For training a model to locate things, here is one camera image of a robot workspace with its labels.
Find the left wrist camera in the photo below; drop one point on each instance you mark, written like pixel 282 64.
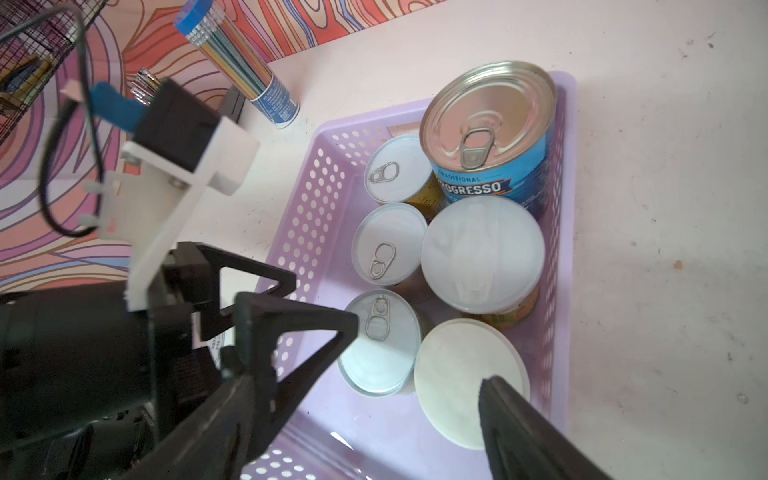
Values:
pixel 182 148

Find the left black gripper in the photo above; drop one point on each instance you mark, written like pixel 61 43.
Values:
pixel 284 346

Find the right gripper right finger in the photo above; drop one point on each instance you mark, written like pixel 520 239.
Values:
pixel 521 444

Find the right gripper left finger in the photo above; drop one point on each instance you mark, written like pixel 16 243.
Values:
pixel 212 443

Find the orange can plastic lid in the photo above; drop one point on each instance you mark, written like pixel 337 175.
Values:
pixel 485 256

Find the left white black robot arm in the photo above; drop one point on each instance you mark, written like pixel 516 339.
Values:
pixel 75 382

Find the black wire basket left wall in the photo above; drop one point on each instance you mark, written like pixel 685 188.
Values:
pixel 30 58

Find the orange label pull-tab can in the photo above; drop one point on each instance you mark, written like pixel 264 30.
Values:
pixel 400 172

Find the green cup with pencils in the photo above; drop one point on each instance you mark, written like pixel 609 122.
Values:
pixel 144 86

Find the can with white plastic lid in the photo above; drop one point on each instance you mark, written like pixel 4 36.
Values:
pixel 453 361

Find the large blue label can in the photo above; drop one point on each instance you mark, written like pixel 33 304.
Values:
pixel 489 132

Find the clear tube blue lid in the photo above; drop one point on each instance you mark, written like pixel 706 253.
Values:
pixel 207 27

